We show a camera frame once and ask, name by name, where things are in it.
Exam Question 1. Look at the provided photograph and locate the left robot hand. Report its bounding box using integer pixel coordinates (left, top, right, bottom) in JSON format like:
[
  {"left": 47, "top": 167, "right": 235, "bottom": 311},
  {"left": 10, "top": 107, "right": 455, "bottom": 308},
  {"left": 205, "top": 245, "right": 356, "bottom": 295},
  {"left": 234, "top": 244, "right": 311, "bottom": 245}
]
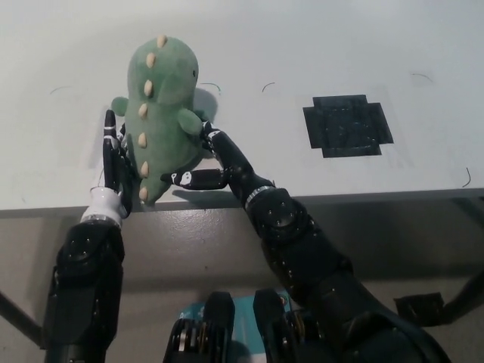
[{"left": 81, "top": 109, "right": 133, "bottom": 228}]

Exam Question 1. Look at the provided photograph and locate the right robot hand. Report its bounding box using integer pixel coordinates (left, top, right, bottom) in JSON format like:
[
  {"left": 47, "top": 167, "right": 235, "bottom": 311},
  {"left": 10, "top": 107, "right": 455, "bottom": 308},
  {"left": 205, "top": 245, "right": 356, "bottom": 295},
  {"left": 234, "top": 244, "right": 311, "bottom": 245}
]
[{"left": 160, "top": 119, "right": 275, "bottom": 207}]

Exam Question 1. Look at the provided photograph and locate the green plush dinosaur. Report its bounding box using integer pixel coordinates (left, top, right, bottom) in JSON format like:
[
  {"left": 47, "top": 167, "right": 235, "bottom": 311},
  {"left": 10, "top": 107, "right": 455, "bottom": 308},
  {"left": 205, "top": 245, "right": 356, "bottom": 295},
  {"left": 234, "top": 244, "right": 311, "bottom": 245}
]
[{"left": 110, "top": 34, "right": 203, "bottom": 207}]

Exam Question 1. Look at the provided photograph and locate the black tape cross patch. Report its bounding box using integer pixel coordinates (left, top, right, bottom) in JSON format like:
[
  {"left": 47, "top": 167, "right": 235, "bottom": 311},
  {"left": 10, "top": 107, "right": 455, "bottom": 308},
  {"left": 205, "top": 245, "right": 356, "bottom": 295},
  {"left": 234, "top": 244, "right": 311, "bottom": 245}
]
[{"left": 302, "top": 94, "right": 394, "bottom": 159}]

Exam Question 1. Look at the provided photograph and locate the black and teal robot torso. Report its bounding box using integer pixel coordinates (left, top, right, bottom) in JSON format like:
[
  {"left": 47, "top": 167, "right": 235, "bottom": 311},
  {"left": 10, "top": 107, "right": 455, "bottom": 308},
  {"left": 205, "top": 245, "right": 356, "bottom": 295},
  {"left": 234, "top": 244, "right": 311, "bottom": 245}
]
[{"left": 163, "top": 289, "right": 326, "bottom": 363}]

